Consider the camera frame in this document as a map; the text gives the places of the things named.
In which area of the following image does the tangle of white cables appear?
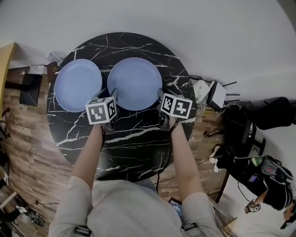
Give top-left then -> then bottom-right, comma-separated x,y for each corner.
195,101 -> 222,119

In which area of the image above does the person's right forearm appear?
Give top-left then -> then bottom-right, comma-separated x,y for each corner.
170,117 -> 204,204

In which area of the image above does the black phone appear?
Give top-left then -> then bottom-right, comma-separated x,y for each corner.
168,197 -> 185,217

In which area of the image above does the person's gray shirt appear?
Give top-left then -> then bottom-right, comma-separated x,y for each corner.
48,175 -> 232,237

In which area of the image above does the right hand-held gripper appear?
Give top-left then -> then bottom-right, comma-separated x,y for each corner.
157,89 -> 193,130

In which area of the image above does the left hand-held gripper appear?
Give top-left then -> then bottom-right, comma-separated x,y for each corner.
85,87 -> 120,135

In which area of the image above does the white rounded device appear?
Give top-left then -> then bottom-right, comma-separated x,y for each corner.
193,79 -> 213,102

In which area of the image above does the small white cardboard box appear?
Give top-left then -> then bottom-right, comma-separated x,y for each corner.
29,65 -> 49,75

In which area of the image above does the curved wooden desk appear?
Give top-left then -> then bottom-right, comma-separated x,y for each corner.
0,42 -> 16,121

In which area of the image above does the big blue plate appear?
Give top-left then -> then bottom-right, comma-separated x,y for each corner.
54,58 -> 103,113
107,57 -> 163,111

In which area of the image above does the black harness strap buckle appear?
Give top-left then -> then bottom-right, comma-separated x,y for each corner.
181,222 -> 198,231
75,226 -> 91,237

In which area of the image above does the person's left forearm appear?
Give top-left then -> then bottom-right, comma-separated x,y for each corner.
71,122 -> 105,189

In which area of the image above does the black office chair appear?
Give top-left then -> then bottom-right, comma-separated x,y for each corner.
223,97 -> 296,158

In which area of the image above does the brown rectangular box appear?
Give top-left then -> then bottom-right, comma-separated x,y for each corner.
47,61 -> 58,83

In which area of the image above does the white router with black antennas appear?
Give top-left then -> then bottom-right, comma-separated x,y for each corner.
207,81 -> 241,109

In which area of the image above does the tangle of black wires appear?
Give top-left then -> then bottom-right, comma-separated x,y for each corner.
25,208 -> 46,226

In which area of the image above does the black square base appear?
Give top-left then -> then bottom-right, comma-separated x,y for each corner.
19,73 -> 43,107

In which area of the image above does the crumpled white plastic bag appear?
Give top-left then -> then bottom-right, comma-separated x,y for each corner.
46,52 -> 65,65

